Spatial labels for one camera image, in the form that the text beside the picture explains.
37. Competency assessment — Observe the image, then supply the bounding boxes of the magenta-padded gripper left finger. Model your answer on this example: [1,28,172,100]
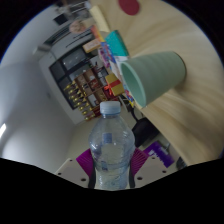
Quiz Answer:
[54,148,98,189]

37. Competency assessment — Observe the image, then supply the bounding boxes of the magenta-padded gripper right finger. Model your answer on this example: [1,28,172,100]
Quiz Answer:
[128,147,179,189]

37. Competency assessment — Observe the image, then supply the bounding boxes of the clear plastic water bottle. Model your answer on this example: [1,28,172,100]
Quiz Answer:
[88,100,136,191]

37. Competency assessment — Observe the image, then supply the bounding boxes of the ceiling light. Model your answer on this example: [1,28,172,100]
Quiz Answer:
[0,123,8,139]

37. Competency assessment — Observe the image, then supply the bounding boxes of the wooden shelf unit with trophies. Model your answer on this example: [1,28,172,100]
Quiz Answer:
[63,64,116,122]

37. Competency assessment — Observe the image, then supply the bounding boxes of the yellow gift box red ribbon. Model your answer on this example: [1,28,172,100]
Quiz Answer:
[104,72,126,98]

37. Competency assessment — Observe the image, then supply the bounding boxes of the blue colourful book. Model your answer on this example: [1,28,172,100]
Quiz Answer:
[98,41,118,69]

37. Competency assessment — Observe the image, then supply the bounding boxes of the small wooden box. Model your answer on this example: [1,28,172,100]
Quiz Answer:
[82,38,103,54]

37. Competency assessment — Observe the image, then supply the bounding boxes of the white and teal book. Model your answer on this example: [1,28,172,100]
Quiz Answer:
[104,29,129,58]

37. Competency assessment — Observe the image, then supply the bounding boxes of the potted pink flowers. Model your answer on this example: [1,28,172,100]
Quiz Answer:
[69,19,88,34]

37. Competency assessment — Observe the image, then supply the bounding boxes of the beige book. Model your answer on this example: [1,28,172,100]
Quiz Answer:
[88,4,111,33]

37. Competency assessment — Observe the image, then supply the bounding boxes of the flat round red coaster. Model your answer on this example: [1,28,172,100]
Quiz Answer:
[117,0,141,16]

